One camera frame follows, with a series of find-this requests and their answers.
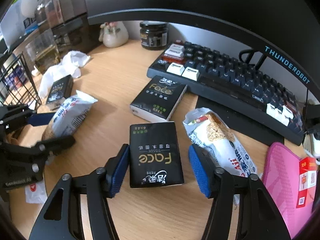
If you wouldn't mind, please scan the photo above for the black curved monitor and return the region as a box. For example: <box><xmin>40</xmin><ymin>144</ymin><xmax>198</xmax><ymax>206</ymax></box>
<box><xmin>85</xmin><ymin>0</ymin><xmax>319</xmax><ymax>96</ymax></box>

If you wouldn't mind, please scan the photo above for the crumpled white tissue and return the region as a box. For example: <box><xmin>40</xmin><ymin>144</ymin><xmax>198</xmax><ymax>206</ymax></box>
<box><xmin>38</xmin><ymin>50</ymin><xmax>91</xmax><ymax>99</ymax></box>

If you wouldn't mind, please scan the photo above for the dark mechanical keyboard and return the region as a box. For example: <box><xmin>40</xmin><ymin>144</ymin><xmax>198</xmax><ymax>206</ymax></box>
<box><xmin>147</xmin><ymin>40</ymin><xmax>305</xmax><ymax>145</ymax></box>

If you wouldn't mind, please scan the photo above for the smoky acrylic organizer box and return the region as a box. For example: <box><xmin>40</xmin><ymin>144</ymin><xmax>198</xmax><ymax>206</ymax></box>
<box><xmin>32</xmin><ymin>0</ymin><xmax>101</xmax><ymax>55</ymax></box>

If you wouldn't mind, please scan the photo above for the white sachet red logo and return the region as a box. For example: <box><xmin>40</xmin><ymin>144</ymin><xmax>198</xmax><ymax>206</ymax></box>
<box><xmin>24</xmin><ymin>179</ymin><xmax>47</xmax><ymax>204</ymax></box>

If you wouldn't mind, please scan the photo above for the pink mouse mat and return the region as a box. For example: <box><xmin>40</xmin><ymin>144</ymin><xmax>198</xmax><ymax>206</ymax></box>
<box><xmin>262</xmin><ymin>142</ymin><xmax>313</xmax><ymax>238</ymax></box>

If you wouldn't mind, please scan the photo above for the red cigarette pack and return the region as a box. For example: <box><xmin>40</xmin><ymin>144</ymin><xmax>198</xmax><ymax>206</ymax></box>
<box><xmin>296</xmin><ymin>157</ymin><xmax>317</xmax><ymax>208</ymax></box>

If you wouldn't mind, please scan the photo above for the clear plastic cup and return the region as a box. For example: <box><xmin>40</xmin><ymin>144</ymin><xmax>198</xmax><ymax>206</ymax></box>
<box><xmin>25</xmin><ymin>29</ymin><xmax>61</xmax><ymax>74</ymax></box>

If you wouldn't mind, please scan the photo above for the small ceramic vase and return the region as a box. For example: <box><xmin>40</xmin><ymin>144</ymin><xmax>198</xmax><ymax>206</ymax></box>
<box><xmin>99</xmin><ymin>21</ymin><xmax>129</xmax><ymax>48</ymax></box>

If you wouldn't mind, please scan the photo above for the cereal bar snack packet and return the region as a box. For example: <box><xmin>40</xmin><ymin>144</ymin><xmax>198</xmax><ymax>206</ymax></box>
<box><xmin>42</xmin><ymin>90</ymin><xmax>98</xmax><ymax>140</ymax></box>
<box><xmin>183</xmin><ymin>107</ymin><xmax>257</xmax><ymax>177</ymax></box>

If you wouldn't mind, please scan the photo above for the black wire basket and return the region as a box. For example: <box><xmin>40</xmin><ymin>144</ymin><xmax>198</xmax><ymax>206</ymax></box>
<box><xmin>1</xmin><ymin>53</ymin><xmax>42</xmax><ymax>110</ymax></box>

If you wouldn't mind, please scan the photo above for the dark glass jar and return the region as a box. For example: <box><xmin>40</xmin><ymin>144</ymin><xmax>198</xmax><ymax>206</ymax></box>
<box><xmin>139</xmin><ymin>21</ymin><xmax>169</xmax><ymax>50</ymax></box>

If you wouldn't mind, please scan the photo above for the black Face tissue pack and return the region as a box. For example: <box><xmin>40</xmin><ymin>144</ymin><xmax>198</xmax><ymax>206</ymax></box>
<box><xmin>46</xmin><ymin>75</ymin><xmax>73</xmax><ymax>111</ymax></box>
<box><xmin>130</xmin><ymin>76</ymin><xmax>187</xmax><ymax>122</ymax></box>
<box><xmin>129</xmin><ymin>121</ymin><xmax>184</xmax><ymax>189</ymax></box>

